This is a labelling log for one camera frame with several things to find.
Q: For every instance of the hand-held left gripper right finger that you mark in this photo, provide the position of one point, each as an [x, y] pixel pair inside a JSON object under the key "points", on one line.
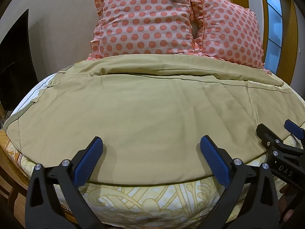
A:
{"points": [[214, 159]]}

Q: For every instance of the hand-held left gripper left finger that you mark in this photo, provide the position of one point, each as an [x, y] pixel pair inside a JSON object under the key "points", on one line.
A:
{"points": [[88, 162]]}

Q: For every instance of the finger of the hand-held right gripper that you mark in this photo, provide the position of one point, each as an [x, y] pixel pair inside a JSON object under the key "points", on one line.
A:
{"points": [[268, 134], [294, 128]]}

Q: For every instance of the khaki pants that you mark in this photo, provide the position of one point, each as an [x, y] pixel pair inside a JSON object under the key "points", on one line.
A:
{"points": [[147, 114]]}

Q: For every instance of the person's right hand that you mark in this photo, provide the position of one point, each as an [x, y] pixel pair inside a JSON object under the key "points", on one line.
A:
{"points": [[287, 196]]}

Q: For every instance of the yellow patterned bed sheet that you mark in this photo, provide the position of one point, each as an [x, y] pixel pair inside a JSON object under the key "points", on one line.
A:
{"points": [[147, 202]]}

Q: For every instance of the glass window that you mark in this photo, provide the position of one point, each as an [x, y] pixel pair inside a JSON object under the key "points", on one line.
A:
{"points": [[274, 23]]}

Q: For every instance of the small polka dot pillow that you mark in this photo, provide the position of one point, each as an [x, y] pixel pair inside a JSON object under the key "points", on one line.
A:
{"points": [[228, 31]]}

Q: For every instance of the large polka dot pillow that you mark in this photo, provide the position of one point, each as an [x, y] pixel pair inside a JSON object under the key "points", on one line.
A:
{"points": [[143, 21]]}

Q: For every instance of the wooden bed frame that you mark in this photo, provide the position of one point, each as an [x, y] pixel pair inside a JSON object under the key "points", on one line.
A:
{"points": [[10, 183]]}

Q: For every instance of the wooden window frame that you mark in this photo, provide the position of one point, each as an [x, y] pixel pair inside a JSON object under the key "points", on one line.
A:
{"points": [[289, 40]]}

